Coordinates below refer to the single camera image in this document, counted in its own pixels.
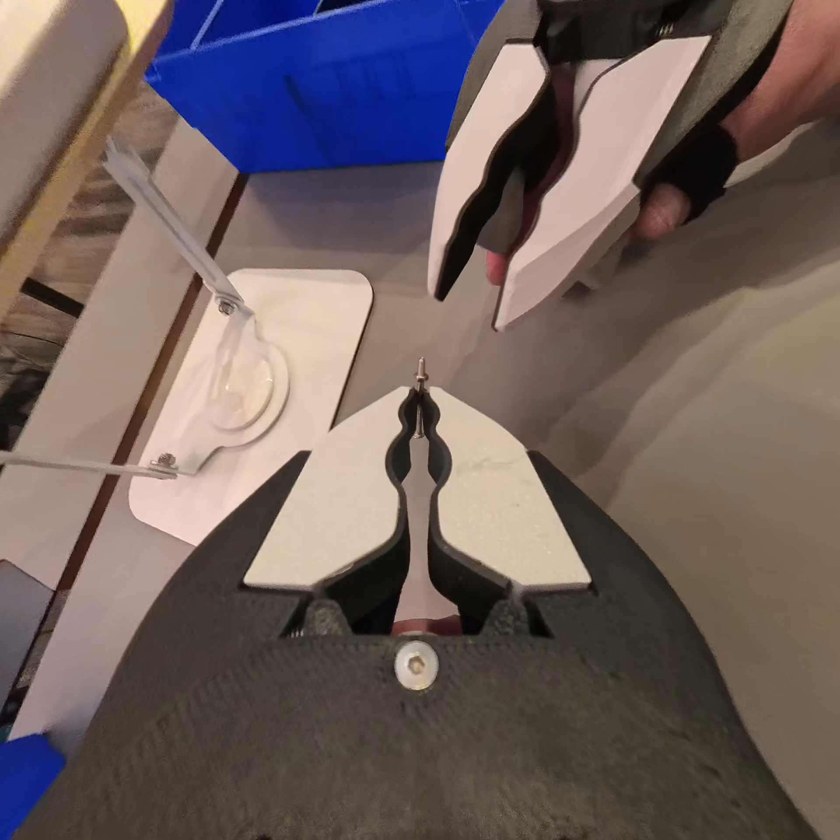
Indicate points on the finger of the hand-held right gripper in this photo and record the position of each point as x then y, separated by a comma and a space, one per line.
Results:
472, 151
604, 177

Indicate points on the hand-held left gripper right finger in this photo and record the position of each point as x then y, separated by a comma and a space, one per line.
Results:
512, 518

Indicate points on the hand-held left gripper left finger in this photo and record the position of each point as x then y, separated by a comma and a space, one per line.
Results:
328, 512

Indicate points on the long metal screw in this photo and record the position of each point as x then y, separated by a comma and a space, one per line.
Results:
420, 426

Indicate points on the blue divided storage bin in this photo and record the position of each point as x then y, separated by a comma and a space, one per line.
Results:
295, 98

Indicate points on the grey desk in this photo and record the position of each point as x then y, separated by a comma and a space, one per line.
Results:
656, 426

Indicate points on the person's right hand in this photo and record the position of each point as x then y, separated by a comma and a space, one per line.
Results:
800, 65

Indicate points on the clear round stand foot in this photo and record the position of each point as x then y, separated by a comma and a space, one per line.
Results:
243, 394

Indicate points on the dark grey flat panel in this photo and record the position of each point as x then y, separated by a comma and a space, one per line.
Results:
23, 623

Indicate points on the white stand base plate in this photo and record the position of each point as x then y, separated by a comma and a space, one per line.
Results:
315, 328

